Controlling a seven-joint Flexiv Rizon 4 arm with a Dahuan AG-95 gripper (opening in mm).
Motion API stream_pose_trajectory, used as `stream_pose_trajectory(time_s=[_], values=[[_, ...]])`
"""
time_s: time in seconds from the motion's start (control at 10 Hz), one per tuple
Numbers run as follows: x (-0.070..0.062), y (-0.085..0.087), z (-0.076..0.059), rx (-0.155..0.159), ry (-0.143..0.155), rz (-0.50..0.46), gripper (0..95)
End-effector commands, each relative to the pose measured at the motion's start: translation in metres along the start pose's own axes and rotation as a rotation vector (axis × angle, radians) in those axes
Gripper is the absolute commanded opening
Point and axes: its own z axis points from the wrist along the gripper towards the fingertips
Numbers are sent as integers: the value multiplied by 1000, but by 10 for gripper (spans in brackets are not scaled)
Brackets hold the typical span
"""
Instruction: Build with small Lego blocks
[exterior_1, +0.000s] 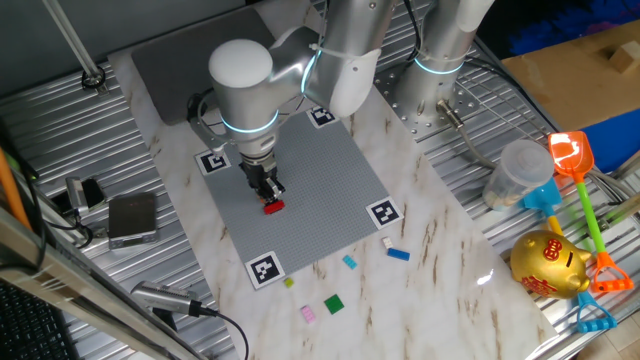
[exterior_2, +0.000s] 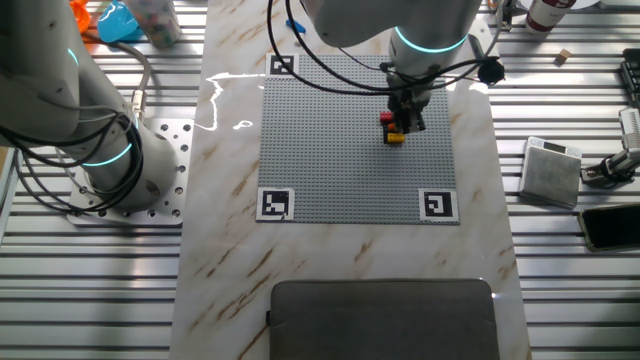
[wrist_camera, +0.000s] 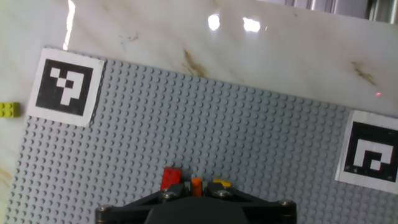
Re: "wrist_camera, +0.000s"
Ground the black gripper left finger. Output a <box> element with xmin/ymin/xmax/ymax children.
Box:
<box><xmin>94</xmin><ymin>182</ymin><xmax>192</xmax><ymax>224</ymax></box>

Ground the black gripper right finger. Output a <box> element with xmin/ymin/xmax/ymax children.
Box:
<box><xmin>201</xmin><ymin>182</ymin><xmax>297</xmax><ymax>224</ymax></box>

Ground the red Lego brick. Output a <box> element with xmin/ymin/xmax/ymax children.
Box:
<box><xmin>160</xmin><ymin>166</ymin><xmax>183</xmax><ymax>192</ymax></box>

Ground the yellow Lego brick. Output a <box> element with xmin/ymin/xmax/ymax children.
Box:
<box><xmin>212</xmin><ymin>178</ymin><xmax>232</xmax><ymax>189</ymax></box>

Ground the orange Lego brick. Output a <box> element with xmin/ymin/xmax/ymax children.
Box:
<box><xmin>190</xmin><ymin>176</ymin><xmax>203</xmax><ymax>197</ymax></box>

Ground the grey Lego baseplate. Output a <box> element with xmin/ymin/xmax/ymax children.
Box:
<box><xmin>4</xmin><ymin>57</ymin><xmax>398</xmax><ymax>224</ymax></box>

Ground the small lime Lego brick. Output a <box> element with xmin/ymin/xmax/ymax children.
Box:
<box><xmin>0</xmin><ymin>101</ymin><xmax>21</xmax><ymax>119</ymax></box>

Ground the black white ArUco marker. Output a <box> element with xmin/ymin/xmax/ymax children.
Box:
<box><xmin>334</xmin><ymin>109</ymin><xmax>398</xmax><ymax>195</ymax></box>
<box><xmin>25</xmin><ymin>47</ymin><xmax>106</xmax><ymax>128</ymax></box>

